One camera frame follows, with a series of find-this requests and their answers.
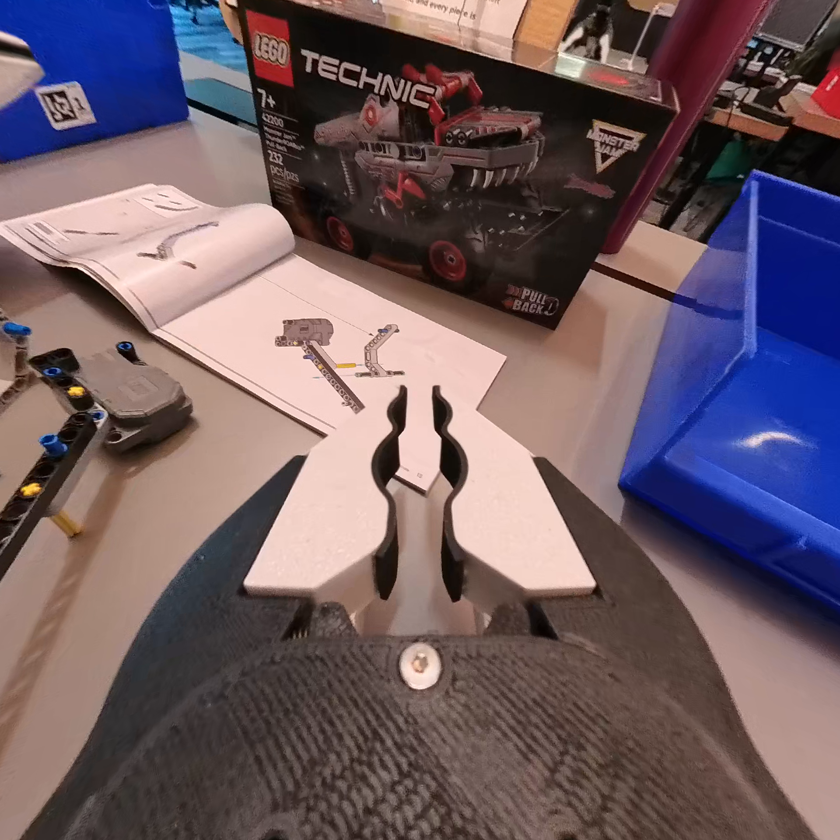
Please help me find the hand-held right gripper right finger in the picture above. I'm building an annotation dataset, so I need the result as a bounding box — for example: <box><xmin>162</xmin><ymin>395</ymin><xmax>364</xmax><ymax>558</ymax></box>
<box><xmin>433</xmin><ymin>386</ymin><xmax>598</xmax><ymax>624</ymax></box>

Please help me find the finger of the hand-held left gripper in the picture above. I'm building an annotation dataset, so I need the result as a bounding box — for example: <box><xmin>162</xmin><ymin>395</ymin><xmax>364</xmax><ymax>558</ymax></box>
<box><xmin>0</xmin><ymin>33</ymin><xmax>46</xmax><ymax>109</ymax></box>

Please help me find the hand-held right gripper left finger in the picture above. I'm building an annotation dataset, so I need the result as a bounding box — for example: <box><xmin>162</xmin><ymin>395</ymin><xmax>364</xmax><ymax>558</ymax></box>
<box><xmin>243</xmin><ymin>386</ymin><xmax>408</xmax><ymax>631</ymax></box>

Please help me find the grey motor black beam assembly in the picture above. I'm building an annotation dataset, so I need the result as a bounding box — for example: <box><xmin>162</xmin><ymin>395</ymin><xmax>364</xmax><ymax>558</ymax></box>
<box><xmin>0</xmin><ymin>341</ymin><xmax>194</xmax><ymax>581</ymax></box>

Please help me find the blue plastic bin with tag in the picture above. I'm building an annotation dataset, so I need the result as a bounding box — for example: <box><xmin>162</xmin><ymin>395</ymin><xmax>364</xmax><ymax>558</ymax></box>
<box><xmin>0</xmin><ymin>0</ymin><xmax>191</xmax><ymax>164</ymax></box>

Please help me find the white instruction booklet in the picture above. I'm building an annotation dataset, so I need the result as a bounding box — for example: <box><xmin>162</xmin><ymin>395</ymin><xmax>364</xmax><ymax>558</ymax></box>
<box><xmin>0</xmin><ymin>184</ymin><xmax>508</xmax><ymax>493</ymax></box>

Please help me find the plain blue plastic bin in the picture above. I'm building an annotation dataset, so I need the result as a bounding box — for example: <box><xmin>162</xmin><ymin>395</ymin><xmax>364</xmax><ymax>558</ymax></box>
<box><xmin>619</xmin><ymin>169</ymin><xmax>840</xmax><ymax>613</ymax></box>

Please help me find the black toy truck set box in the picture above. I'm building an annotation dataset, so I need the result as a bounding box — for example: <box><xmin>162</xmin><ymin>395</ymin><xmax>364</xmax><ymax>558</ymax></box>
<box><xmin>236</xmin><ymin>0</ymin><xmax>681</xmax><ymax>330</ymax></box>

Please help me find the white printed paper sheet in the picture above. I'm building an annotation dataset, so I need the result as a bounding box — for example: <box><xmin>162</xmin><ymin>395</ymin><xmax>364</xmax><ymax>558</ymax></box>
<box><xmin>375</xmin><ymin>0</ymin><xmax>534</xmax><ymax>42</ymax></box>

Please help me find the maroon bottle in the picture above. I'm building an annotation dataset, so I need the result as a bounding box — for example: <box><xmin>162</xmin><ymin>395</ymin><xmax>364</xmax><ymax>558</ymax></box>
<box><xmin>600</xmin><ymin>0</ymin><xmax>777</xmax><ymax>255</ymax></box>

